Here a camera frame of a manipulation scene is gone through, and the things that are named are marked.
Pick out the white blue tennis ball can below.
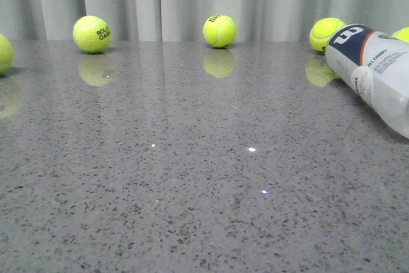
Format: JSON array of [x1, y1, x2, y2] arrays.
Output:
[[325, 24, 408, 138]]

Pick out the centre tennis ball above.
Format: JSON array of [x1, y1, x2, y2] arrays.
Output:
[[203, 15, 237, 48]]

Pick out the tennis ball with black lettering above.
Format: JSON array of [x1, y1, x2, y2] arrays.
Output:
[[73, 15, 112, 53]]

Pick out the far left tennis ball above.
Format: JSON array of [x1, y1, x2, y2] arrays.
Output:
[[0, 34, 15, 74]]

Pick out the far right tennis ball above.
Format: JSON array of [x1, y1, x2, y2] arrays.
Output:
[[392, 27, 409, 42]]

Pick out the grey white curtain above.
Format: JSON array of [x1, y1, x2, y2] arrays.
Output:
[[0, 0, 409, 43]]

